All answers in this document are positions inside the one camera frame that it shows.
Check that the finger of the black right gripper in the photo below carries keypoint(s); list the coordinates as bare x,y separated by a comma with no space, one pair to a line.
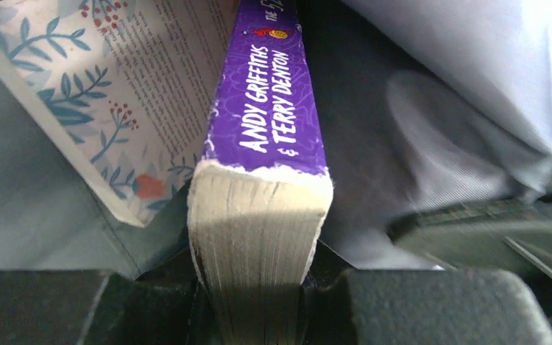
506,235

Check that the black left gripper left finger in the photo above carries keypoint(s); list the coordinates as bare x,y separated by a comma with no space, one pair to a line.
179,311

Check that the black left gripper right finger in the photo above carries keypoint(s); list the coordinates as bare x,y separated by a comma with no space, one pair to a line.
325,316

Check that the purple comic book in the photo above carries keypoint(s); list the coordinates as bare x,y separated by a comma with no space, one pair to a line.
261,190

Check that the red student backpack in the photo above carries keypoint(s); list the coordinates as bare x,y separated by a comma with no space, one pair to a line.
422,105

